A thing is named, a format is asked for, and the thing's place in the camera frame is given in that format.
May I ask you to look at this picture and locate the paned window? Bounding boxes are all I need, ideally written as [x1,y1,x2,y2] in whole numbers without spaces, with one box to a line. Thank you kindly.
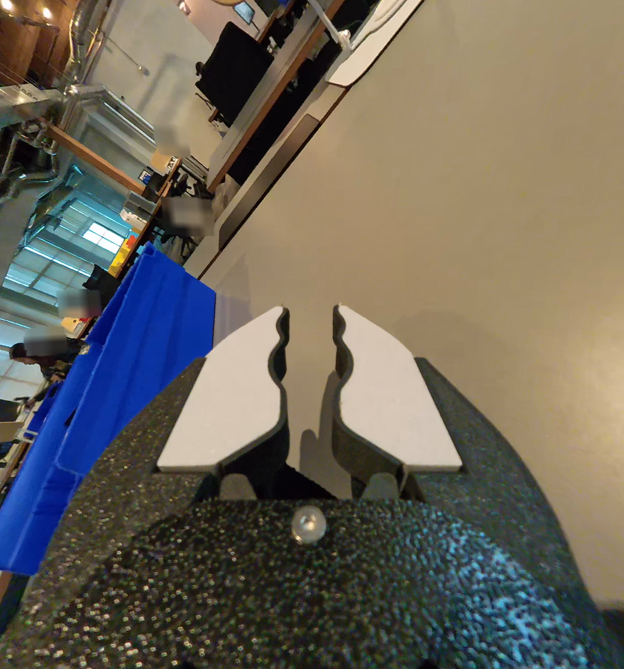
[82,222,127,251]

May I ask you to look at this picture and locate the black monitor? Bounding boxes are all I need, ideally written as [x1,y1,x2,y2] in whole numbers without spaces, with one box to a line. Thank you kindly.
[194,21,276,126]
[83,264,118,296]

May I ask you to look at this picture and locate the long grey desk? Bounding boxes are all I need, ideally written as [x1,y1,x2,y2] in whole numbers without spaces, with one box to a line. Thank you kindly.
[206,0,346,193]

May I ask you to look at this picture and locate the silver air duct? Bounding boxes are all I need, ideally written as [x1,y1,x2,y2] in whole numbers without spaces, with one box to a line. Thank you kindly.
[63,0,114,87]
[0,84,153,138]

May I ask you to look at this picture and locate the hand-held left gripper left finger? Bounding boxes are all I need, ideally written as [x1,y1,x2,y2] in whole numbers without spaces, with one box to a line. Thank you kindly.
[156,306,292,498]

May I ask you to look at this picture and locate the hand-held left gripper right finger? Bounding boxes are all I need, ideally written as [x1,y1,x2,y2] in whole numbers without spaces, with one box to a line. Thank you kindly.
[331,304,463,498]

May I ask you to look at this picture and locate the blue plastic bin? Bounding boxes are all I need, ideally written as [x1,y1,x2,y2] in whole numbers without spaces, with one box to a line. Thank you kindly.
[0,241,217,577]

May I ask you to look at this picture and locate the yellow storage bins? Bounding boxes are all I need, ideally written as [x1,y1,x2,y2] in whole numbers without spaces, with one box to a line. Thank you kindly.
[107,246,135,278]

